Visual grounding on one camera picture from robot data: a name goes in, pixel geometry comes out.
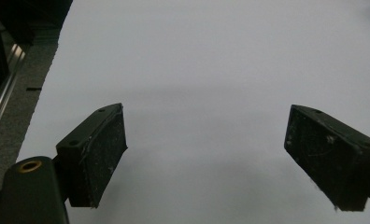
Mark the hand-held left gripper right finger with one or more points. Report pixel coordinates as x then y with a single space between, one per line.
329 155

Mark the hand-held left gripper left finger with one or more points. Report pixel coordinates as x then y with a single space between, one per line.
89 155

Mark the small black tape strip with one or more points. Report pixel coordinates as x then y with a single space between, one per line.
33 89

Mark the metal rail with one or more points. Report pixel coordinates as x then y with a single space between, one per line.
2 90

